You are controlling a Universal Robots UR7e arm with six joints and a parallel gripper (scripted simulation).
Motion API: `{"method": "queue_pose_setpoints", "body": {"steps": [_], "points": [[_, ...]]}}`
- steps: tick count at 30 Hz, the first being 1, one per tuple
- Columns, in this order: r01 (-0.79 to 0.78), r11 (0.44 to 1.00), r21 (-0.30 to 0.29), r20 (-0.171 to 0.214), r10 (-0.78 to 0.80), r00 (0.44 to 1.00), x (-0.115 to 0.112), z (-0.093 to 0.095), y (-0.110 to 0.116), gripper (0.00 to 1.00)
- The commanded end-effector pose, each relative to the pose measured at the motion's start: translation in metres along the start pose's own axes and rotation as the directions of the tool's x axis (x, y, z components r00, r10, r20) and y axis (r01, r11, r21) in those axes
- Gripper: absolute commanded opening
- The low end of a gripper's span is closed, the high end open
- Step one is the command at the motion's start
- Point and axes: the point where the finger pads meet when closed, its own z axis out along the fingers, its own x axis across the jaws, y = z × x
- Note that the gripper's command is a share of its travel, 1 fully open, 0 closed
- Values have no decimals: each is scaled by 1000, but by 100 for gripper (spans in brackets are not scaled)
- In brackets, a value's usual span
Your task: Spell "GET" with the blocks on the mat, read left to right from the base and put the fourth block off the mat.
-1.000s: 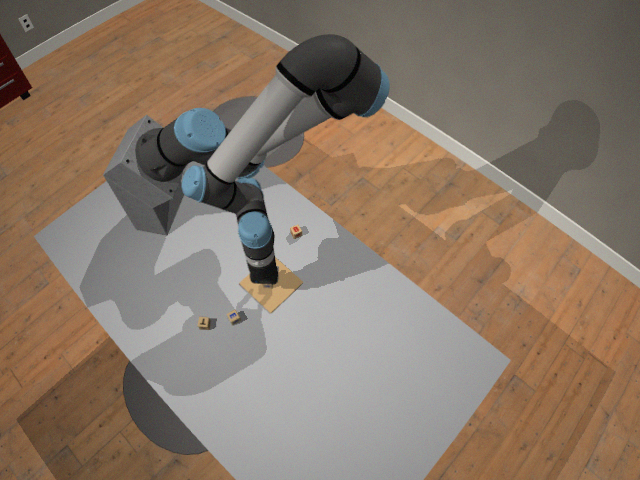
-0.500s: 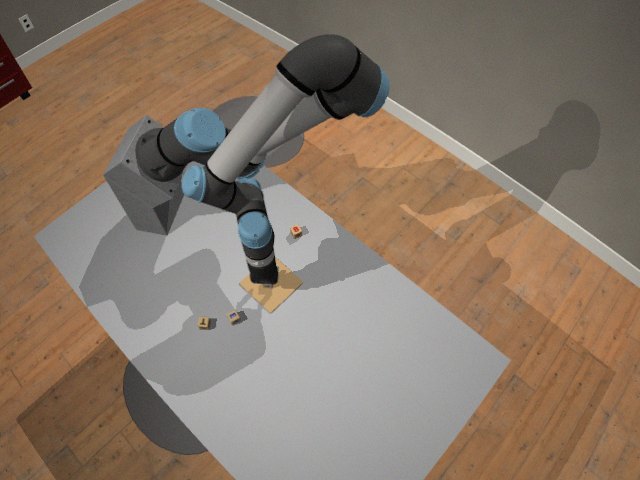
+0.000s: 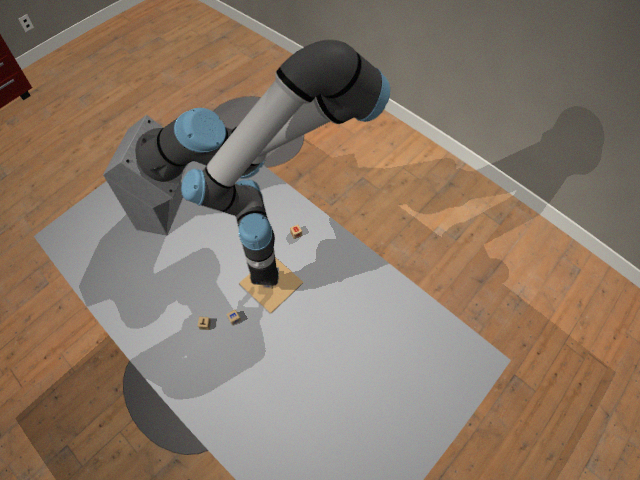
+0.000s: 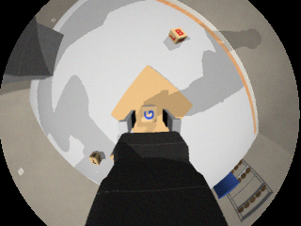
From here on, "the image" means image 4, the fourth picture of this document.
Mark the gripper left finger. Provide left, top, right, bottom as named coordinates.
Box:
left=118, top=110, right=136, bottom=136

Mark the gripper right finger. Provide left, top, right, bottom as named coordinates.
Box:
left=163, top=109, right=182, bottom=134

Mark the tan flat mat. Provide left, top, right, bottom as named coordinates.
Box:
left=111, top=65, right=193, bottom=133

